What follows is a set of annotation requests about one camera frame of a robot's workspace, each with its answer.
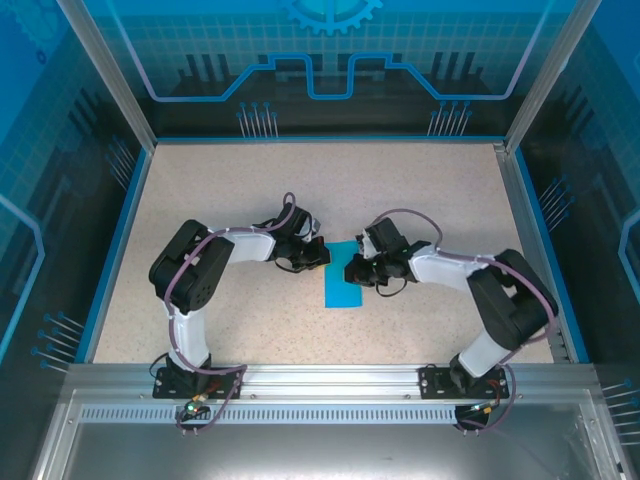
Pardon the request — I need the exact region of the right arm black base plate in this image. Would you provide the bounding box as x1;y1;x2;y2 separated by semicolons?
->
418;364;512;401

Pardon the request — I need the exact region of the blue table edge strip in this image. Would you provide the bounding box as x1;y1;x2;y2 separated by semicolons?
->
74;147;154;364
153;135;504;146
513;148;591;364

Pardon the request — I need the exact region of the aluminium frame post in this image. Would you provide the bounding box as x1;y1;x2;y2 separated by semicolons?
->
53;0;157;149
503;0;604;151

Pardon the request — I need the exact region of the steel sheet tray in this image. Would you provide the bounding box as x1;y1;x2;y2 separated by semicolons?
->
29;389;631;480

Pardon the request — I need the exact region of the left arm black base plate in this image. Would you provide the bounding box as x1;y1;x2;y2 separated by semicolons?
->
152;367;245;401

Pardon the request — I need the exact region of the aluminium side rail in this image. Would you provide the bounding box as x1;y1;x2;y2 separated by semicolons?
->
492;142;574;364

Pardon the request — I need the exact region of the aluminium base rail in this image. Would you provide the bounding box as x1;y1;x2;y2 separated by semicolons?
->
67;363;597;401

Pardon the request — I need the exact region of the slotted grey cable duct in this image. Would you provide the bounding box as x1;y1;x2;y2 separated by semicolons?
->
78;405;569;425

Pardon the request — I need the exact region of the blue paper sheet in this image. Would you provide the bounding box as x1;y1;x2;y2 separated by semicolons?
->
322;240;364;309

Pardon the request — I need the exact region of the right gripper thin black cable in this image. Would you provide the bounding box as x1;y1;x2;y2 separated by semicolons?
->
374;277;407;300

